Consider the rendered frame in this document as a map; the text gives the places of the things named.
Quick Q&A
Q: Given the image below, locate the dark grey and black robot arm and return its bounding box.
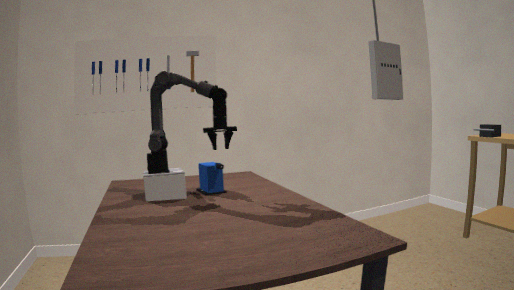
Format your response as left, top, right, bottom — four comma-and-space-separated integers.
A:
147, 71, 227, 174

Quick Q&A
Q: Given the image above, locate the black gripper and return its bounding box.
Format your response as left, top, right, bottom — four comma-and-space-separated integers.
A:
203, 116, 237, 150

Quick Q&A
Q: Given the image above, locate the blue block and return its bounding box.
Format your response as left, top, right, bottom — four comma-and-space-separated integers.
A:
196, 162, 227, 195

